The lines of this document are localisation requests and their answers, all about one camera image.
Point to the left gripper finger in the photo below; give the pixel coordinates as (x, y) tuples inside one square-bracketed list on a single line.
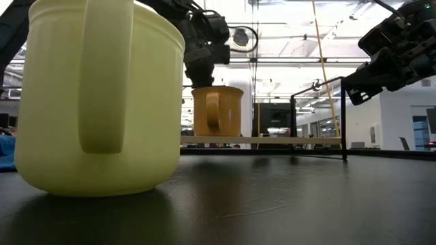
[(201, 76)]

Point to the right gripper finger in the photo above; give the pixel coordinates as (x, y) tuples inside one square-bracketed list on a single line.
[(359, 76), (366, 90)]

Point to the orange speckled mug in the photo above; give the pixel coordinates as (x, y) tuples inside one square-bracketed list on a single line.
[(225, 112)]

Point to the pale yellow mug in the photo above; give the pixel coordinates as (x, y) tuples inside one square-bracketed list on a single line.
[(51, 119)]

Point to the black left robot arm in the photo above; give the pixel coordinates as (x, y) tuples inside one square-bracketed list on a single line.
[(13, 30)]

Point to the wooden shelf with black legs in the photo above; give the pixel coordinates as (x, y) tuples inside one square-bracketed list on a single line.
[(272, 140)]

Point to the ceiling light strip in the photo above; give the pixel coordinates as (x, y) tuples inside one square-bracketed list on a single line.
[(289, 60)]

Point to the black monitor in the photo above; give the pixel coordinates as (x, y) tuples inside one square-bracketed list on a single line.
[(272, 115)]

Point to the blue cloth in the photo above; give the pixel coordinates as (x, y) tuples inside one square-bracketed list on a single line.
[(7, 153)]

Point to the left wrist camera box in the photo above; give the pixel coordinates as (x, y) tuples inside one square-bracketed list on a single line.
[(218, 27)]

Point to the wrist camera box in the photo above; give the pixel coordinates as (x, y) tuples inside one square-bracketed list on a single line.
[(374, 41), (218, 27)]

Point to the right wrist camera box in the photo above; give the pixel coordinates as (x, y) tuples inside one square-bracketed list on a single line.
[(374, 41)]

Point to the white wall box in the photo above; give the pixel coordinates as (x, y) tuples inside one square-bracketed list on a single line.
[(374, 134)]

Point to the black table frame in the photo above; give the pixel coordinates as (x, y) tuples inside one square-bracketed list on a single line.
[(374, 154)]

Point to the dark wall screen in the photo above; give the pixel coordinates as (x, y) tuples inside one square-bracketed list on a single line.
[(432, 120)]

